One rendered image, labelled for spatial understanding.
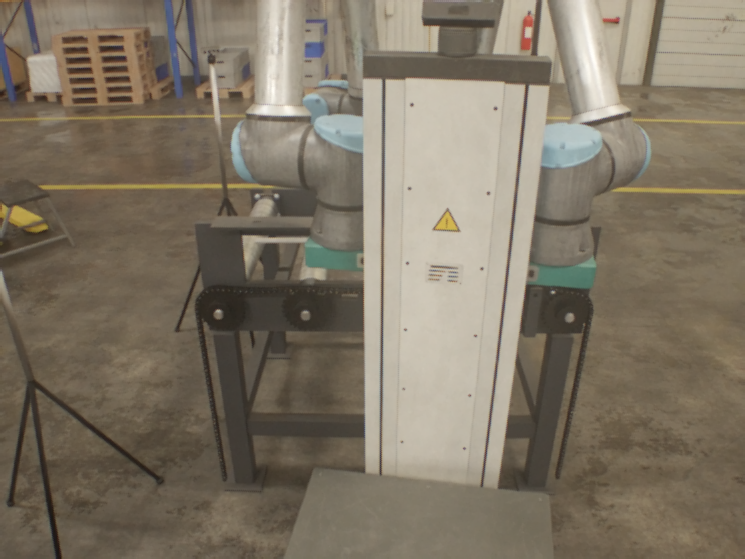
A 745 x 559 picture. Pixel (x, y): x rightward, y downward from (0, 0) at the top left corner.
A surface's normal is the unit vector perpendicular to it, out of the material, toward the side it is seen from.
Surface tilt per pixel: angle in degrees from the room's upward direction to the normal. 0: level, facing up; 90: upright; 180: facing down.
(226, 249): 90
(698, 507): 0
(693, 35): 90
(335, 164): 90
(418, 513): 0
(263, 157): 79
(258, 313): 90
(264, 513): 0
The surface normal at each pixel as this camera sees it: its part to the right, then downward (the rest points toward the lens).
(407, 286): -0.17, 0.46
